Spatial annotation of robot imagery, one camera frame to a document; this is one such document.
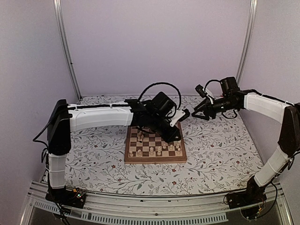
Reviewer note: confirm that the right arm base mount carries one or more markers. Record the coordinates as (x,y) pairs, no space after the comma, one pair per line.
(253,198)

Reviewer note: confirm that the right aluminium frame post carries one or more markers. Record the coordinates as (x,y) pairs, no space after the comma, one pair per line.
(247,40)

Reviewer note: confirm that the light wooden knight piece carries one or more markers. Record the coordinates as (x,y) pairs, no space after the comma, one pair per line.
(139,153)

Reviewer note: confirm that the light wooden king piece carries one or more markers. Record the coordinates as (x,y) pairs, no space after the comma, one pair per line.
(151,152)

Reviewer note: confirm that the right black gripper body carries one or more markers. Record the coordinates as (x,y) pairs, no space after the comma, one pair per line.
(213,113)

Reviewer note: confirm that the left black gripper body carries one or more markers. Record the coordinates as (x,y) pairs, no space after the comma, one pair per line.
(156,125)

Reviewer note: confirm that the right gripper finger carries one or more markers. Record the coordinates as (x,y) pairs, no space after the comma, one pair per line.
(203,117)
(201,106)

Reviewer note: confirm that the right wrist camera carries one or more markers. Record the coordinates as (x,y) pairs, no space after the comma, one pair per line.
(204,93)

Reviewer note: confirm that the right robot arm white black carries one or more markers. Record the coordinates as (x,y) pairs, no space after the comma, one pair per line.
(281,140)

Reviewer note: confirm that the wooden chess board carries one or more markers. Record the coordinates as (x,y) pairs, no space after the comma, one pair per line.
(152,140)

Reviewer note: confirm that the left aluminium frame post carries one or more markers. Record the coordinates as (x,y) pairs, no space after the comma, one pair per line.
(65,47)

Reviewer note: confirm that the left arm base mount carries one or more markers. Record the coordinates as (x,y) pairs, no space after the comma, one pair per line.
(73,198)

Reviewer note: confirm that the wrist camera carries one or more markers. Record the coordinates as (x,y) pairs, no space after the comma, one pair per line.
(204,93)
(180,116)

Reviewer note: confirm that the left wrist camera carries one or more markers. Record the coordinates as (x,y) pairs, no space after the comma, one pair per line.
(180,116)

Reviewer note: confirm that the light wooden queen piece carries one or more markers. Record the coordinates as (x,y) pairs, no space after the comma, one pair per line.
(159,151)

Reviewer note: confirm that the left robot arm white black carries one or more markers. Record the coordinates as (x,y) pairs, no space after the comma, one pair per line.
(159,114)

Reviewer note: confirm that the aluminium front rail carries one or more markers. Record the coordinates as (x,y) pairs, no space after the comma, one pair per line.
(115,209)

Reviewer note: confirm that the floral patterned table mat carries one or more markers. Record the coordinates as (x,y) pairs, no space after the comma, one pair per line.
(212,156)

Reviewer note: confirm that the aluminium frame post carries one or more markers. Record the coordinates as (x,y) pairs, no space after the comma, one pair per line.
(247,40)
(65,47)

